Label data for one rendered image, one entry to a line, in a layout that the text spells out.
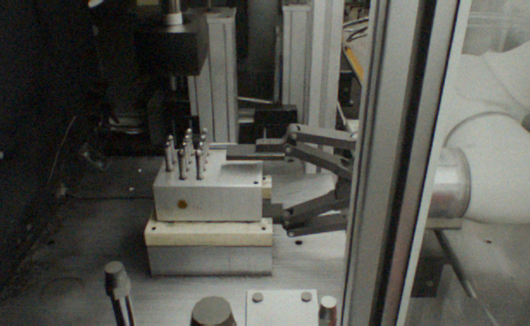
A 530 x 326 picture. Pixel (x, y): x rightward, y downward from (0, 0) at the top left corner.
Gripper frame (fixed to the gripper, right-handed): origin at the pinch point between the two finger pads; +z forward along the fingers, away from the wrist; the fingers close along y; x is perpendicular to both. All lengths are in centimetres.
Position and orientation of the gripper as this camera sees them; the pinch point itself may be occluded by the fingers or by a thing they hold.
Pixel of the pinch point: (248, 183)
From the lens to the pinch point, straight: 58.0
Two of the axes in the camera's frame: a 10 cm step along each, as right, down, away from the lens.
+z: -10.0, 0.0, 0.0
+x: 0.0, 4.7, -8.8
